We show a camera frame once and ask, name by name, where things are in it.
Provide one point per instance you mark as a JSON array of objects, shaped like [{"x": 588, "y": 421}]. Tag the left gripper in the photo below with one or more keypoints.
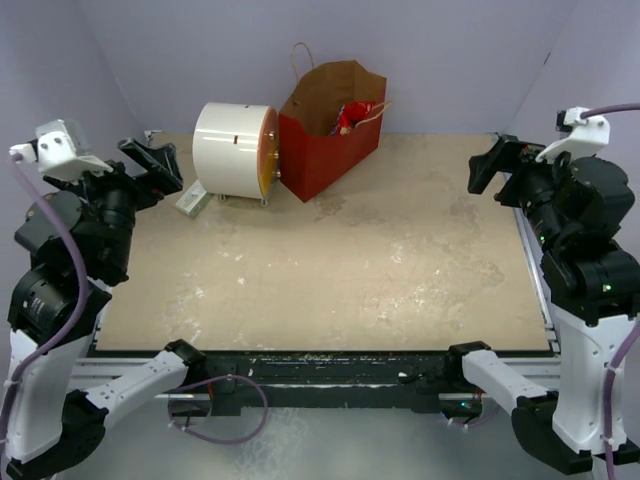
[{"x": 164, "y": 174}]

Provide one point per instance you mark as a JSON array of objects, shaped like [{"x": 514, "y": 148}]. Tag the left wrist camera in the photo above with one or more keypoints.
[{"x": 61, "y": 152}]

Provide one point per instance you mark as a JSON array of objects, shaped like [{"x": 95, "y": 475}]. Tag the white cylinder drum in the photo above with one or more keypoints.
[{"x": 235, "y": 150}]

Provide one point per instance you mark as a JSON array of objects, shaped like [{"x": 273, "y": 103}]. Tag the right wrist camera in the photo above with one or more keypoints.
[{"x": 583, "y": 135}]

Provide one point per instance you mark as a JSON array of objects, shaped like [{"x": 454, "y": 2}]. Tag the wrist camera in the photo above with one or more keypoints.
[
  {"x": 583, "y": 135},
  {"x": 61, "y": 152}
]

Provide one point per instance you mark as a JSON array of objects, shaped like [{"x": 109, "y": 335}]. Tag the red paper bag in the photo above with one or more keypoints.
[{"x": 310, "y": 159}]

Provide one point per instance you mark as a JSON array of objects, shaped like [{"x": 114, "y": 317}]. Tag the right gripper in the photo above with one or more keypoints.
[{"x": 516, "y": 156}]

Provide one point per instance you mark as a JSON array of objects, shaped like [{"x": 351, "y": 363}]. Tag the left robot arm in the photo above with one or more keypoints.
[{"x": 79, "y": 240}]

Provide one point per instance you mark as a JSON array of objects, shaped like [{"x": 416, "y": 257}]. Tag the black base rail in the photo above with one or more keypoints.
[{"x": 419, "y": 381}]

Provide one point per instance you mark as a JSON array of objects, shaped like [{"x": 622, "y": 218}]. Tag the red candy bag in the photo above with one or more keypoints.
[{"x": 349, "y": 115}]

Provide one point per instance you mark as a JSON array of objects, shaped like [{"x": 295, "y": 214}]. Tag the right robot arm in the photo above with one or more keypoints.
[{"x": 574, "y": 205}]

